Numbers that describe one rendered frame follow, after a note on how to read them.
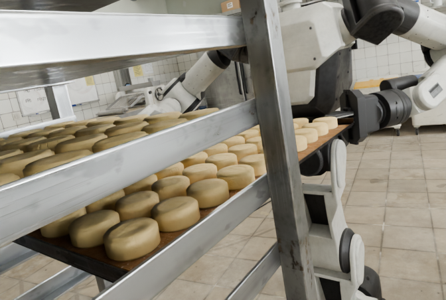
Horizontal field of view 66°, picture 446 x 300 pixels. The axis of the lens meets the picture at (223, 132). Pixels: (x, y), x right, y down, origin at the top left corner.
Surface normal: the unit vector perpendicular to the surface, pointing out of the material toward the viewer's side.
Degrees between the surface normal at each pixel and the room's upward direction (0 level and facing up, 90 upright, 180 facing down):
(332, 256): 93
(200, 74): 103
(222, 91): 90
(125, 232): 1
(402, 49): 90
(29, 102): 90
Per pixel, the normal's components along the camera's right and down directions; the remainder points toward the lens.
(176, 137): 0.80, -0.03
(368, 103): 0.40, 0.11
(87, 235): 0.07, 0.17
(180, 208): -0.15, -0.97
